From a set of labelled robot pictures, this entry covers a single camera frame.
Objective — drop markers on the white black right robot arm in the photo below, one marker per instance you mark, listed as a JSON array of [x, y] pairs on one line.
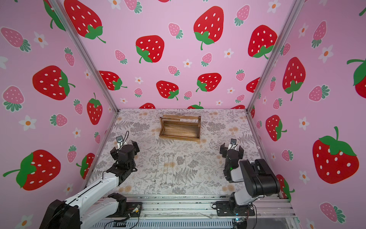
[[258, 178]]

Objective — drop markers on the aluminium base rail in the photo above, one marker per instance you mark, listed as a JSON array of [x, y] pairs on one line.
[[200, 207]]

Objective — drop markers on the aluminium corner frame post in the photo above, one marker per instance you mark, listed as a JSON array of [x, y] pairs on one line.
[[61, 13], [282, 37]]

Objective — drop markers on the aluminium corner frame post right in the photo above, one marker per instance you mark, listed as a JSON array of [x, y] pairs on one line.
[[282, 37]]

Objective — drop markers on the wooden jewelry display stand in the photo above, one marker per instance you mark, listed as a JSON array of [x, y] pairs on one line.
[[180, 127]]

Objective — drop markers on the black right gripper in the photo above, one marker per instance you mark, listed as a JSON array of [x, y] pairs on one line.
[[223, 149]]

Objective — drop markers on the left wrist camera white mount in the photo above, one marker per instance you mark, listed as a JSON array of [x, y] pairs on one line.
[[120, 141]]

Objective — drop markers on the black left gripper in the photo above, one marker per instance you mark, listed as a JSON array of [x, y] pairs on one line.
[[134, 148]]

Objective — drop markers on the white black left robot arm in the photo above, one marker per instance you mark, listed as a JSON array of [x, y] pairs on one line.
[[94, 189]]

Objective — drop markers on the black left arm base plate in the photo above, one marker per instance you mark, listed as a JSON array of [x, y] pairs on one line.
[[130, 209]]

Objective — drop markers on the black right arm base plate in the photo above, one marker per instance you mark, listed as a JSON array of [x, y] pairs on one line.
[[231, 209]]

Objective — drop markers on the aluminium corner frame post left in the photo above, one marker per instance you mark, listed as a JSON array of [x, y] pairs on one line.
[[61, 13]]

